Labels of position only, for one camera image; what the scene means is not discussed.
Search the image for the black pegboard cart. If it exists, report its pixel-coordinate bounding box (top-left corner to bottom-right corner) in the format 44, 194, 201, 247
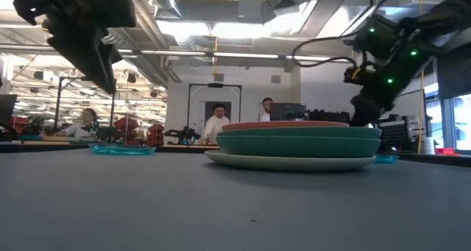
370, 113, 425, 153

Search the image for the yellow hanging cable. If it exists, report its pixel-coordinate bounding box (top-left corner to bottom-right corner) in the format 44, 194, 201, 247
417, 68, 425, 155

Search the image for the dark monitor screen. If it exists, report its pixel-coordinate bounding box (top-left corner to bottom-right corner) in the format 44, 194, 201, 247
0, 93, 18, 127

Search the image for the terracotta red plastic plate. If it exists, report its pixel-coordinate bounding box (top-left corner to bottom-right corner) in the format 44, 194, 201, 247
222, 120, 350, 132

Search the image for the large metal ceiling duct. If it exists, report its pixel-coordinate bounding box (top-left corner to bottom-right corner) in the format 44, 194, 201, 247
149, 0, 353, 38

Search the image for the teal plastic plate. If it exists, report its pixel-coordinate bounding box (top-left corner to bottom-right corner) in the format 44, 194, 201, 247
215, 135, 382, 159

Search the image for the red equipment cover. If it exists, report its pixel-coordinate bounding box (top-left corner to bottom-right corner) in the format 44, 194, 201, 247
146, 123, 166, 146
113, 116, 141, 146

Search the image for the ceiling strip light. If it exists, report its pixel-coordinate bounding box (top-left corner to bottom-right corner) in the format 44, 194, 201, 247
117, 49, 351, 63

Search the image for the clear blue plastic plate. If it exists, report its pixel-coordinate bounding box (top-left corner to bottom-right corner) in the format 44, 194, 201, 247
88, 143, 157, 156
374, 153, 400, 165

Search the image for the pale green plastic plate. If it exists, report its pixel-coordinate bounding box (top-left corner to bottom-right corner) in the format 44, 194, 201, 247
204, 149, 378, 172

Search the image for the black desk equipment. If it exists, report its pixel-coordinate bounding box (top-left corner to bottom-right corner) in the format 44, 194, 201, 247
307, 110, 351, 125

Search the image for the black desk monitor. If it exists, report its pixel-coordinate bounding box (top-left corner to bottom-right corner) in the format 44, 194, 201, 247
269, 102, 308, 122

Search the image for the white paper roll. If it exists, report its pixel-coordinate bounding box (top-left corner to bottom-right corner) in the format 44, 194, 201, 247
422, 136, 436, 155

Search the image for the black metal frame rig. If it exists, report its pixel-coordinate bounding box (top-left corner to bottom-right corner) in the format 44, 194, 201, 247
186, 82, 243, 146
53, 76, 117, 144

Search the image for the white whiteboard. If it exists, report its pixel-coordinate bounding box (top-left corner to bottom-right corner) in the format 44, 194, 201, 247
390, 90, 425, 120

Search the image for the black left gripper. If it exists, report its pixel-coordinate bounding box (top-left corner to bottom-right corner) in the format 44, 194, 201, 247
13, 0, 138, 95

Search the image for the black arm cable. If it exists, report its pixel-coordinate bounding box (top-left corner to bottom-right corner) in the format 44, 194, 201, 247
291, 0, 456, 68

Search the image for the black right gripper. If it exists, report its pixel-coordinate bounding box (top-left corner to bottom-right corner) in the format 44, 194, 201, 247
349, 13, 441, 128

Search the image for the red plastic box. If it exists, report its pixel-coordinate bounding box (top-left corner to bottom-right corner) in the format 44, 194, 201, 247
435, 146, 461, 157

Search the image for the person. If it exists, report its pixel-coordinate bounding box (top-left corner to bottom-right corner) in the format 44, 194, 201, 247
54, 107, 99, 140
203, 102, 232, 146
258, 96, 275, 122

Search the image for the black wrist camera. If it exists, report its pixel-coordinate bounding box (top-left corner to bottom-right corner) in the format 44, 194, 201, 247
343, 66, 369, 87

